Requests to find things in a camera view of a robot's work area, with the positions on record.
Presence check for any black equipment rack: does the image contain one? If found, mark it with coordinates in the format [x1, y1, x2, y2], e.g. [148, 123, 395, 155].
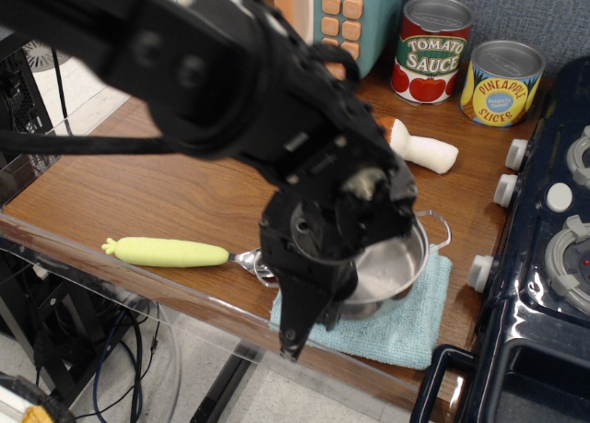
[0, 30, 61, 166]

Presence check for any white stove knob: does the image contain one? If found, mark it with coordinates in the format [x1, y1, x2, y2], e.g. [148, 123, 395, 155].
[504, 139, 528, 171]
[493, 174, 518, 208]
[467, 255, 494, 294]

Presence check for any white stove knob top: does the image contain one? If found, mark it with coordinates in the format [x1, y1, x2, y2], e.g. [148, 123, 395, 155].
[504, 139, 528, 171]

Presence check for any blue cable under table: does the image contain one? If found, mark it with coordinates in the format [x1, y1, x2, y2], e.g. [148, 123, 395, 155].
[91, 310, 144, 423]

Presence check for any black cable under table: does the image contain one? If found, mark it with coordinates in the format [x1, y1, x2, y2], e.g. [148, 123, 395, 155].
[64, 302, 162, 423]

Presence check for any dark blue toy stove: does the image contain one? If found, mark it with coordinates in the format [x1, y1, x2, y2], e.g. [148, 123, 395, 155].
[411, 57, 589, 422]

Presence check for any small steel pot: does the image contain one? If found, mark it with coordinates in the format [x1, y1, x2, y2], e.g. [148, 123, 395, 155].
[341, 210, 452, 321]

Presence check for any tomato sauce can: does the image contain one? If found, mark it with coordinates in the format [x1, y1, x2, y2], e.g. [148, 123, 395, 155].
[391, 0, 474, 104]

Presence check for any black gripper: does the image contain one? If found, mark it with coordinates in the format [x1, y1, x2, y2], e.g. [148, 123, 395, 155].
[260, 167, 418, 362]

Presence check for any light blue folded towel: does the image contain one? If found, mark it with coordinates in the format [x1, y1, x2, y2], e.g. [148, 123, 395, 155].
[269, 252, 454, 371]

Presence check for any clear acrylic table guard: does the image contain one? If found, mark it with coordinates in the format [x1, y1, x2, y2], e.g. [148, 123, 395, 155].
[0, 113, 416, 399]

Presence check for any white stove knob bottom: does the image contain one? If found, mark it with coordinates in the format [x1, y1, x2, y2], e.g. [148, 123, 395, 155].
[467, 255, 494, 294]

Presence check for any black table leg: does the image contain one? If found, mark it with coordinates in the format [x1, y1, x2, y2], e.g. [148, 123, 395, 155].
[189, 341, 259, 423]

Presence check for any pineapple slices can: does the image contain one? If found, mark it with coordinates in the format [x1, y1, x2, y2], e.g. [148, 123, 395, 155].
[460, 40, 546, 128]

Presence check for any white stove knob middle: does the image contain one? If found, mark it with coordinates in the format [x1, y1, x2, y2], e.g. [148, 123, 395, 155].
[493, 174, 518, 208]

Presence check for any spoon with yellow-green handle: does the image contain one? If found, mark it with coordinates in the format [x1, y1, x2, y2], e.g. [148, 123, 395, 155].
[101, 237, 279, 288]

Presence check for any teal toy microwave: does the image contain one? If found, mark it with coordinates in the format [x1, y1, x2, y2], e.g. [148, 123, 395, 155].
[273, 0, 403, 77]

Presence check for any plush brown mushroom toy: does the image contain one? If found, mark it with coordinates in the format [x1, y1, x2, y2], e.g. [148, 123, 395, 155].
[378, 116, 459, 174]

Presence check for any yellow object bottom corner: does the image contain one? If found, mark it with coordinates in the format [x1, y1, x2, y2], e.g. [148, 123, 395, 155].
[21, 405, 53, 423]

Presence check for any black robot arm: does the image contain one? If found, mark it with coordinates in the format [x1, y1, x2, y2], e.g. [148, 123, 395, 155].
[1, 0, 418, 359]

